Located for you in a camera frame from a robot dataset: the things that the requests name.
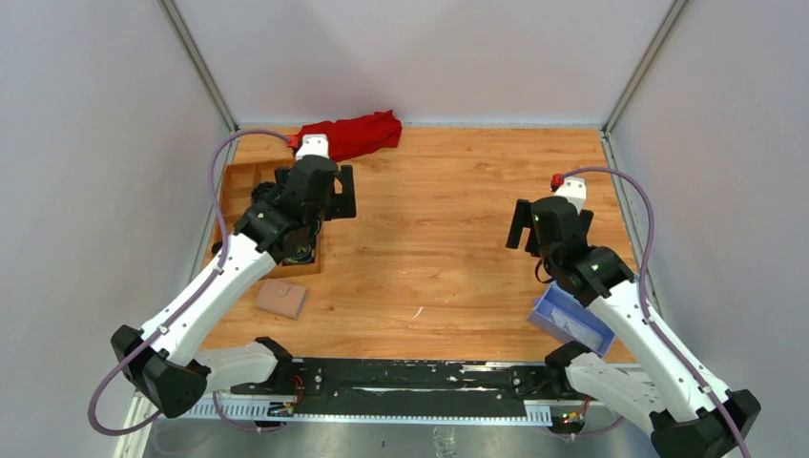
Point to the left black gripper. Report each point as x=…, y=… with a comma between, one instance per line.
x=342, y=203

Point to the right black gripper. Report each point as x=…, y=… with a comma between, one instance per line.
x=523, y=218

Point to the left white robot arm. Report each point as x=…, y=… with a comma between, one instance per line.
x=163, y=359

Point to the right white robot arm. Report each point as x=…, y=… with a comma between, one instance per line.
x=684, y=408

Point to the black round part lower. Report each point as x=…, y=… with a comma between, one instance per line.
x=302, y=255

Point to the black round part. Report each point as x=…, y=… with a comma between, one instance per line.
x=261, y=190
x=302, y=255

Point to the red cloth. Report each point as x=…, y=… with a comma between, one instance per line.
x=345, y=139

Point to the black round part upper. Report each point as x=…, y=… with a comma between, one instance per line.
x=261, y=190

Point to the blue plastic box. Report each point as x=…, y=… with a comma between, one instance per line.
x=560, y=315

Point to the brown compartment tray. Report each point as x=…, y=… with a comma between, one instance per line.
x=239, y=180

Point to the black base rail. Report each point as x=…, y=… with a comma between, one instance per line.
x=410, y=389

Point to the aluminium frame rail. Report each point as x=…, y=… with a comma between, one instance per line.
x=360, y=422

